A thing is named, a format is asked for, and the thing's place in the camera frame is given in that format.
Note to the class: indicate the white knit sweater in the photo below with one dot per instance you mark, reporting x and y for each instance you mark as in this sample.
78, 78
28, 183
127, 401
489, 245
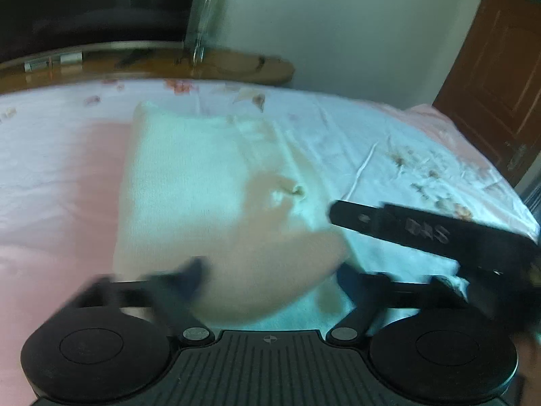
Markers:
237, 193

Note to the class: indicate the person's right hand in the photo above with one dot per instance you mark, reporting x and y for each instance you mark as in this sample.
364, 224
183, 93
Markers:
529, 356

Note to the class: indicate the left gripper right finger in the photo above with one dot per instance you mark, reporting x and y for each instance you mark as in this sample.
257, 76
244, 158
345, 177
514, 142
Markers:
372, 295

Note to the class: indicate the wooden tv console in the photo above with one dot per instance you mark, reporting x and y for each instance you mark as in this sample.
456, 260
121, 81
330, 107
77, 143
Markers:
114, 65

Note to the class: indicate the silver set-top box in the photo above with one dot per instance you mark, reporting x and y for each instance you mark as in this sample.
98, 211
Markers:
51, 61

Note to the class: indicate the brown wooden door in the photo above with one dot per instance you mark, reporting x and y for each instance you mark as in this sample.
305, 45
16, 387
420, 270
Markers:
492, 92

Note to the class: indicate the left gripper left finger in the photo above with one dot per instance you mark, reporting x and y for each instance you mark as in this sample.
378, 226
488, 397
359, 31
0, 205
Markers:
167, 295

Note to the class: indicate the large curved black television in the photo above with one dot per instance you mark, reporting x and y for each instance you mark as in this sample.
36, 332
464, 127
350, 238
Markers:
35, 26

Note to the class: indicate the floral pink bed sheet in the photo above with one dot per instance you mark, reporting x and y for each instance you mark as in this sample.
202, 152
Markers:
63, 153

